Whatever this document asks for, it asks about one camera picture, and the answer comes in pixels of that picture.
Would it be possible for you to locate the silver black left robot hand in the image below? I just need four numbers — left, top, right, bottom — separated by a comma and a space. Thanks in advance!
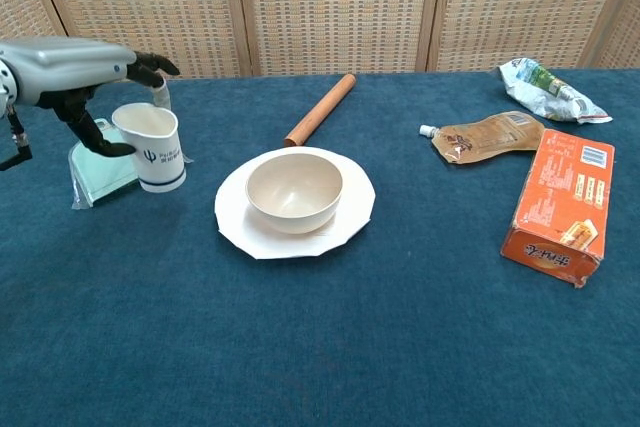
0, 36, 181, 158

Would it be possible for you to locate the white paper cup blue logo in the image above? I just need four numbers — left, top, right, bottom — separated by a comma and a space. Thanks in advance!
111, 102, 188, 194

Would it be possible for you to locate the green dustpan in plastic bag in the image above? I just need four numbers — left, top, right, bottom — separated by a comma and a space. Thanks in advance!
69, 117, 194, 211

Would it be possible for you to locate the wooden rolling pin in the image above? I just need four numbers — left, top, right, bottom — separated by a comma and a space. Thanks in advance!
283, 73, 357, 148

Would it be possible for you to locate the woven folding screen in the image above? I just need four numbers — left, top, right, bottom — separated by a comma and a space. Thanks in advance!
0, 0, 640, 81

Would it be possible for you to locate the beige bowl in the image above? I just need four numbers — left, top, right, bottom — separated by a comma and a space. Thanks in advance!
244, 153, 345, 235

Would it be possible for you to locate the white paper plate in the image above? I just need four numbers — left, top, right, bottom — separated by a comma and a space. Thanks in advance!
214, 146, 377, 261

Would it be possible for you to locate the blue table cloth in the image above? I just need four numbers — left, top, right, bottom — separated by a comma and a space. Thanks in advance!
0, 66, 640, 427

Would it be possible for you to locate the brown spouted drink pouch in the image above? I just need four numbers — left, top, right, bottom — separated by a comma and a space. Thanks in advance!
419, 110, 547, 167

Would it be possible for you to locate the crumpled white green snack bag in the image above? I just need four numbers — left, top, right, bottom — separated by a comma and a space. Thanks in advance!
497, 58, 614, 125

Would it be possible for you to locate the orange cardboard box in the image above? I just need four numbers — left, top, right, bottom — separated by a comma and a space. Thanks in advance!
500, 128, 616, 289

